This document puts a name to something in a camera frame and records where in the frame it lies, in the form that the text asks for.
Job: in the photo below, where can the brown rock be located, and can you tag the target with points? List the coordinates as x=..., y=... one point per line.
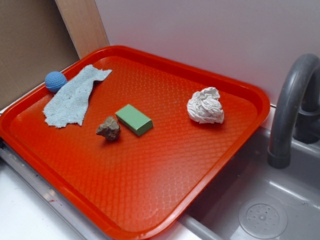
x=110, y=129

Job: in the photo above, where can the green rectangular block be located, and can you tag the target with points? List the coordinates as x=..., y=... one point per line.
x=134, y=119

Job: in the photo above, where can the crumpled white paper towel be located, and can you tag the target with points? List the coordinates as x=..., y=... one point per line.
x=204, y=107

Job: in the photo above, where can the light blue cloth rag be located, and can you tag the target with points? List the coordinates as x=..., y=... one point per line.
x=71, y=102

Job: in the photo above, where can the blue dimpled ball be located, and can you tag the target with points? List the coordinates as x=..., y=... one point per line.
x=54, y=81

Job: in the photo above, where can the grey plastic sink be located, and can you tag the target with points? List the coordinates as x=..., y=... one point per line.
x=250, y=200

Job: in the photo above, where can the wooden board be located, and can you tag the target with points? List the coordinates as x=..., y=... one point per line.
x=84, y=25

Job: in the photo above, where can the grey plastic faucet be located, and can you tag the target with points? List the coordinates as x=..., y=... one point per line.
x=297, y=114

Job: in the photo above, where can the brown cardboard panel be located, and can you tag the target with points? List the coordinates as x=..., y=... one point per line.
x=33, y=42

